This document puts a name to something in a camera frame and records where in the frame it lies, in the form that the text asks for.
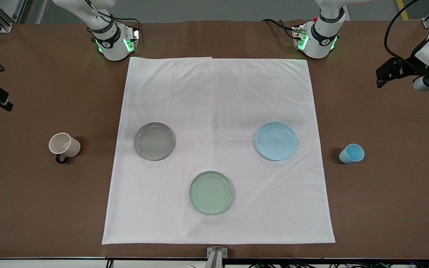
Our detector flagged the blue plate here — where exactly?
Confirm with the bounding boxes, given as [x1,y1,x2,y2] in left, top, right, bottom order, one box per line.
[255,121,298,161]

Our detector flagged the gray plate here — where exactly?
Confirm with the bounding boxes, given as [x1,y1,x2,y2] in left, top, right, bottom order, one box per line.
[133,122,176,161]

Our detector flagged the black left base cable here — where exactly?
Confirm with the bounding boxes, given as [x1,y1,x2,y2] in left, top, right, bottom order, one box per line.
[262,18,298,40]

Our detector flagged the black base cable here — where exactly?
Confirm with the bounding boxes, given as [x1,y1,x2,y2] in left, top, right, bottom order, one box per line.
[262,18,298,40]
[84,0,141,38]

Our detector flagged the blue cup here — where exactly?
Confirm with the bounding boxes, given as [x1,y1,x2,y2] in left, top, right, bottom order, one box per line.
[339,143,365,164]

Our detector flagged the green plate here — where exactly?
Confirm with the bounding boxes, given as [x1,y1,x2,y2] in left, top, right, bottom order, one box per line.
[189,171,235,216]

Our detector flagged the white mug with black handle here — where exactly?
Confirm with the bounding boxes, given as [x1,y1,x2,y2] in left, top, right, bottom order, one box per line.
[48,132,81,164]

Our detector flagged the black right base cable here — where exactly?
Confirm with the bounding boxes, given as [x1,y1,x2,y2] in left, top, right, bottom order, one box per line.
[84,0,141,38]

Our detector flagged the white square cloth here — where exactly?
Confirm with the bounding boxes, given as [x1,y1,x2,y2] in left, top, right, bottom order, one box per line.
[102,57,336,245]

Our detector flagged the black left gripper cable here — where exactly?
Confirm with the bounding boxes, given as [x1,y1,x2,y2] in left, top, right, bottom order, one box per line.
[384,0,420,62]

